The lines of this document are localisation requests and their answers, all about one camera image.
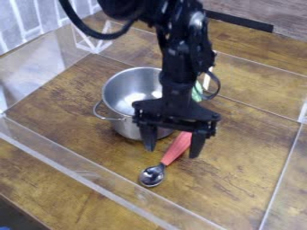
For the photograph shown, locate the black cable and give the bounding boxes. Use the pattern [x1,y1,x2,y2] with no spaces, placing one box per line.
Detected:
[57,0,135,40]

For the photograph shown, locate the green knitted toy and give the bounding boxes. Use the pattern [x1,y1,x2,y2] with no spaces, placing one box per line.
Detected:
[192,82,202,102]

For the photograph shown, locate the pink handled metal spoon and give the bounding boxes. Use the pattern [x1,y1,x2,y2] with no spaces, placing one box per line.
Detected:
[138,132,192,187]

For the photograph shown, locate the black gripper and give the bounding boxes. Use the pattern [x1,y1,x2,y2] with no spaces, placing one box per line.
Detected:
[131,82,220,158]

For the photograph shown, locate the clear acrylic enclosure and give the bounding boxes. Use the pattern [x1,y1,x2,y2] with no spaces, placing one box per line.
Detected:
[0,0,307,230]

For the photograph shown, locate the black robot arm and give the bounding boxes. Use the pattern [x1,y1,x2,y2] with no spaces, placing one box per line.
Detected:
[97,0,220,158]

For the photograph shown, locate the stainless steel pot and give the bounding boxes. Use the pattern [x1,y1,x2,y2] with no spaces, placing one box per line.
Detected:
[91,66,161,140]

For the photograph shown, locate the black strip on table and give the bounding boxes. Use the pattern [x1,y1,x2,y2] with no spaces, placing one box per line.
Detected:
[206,10,273,33]

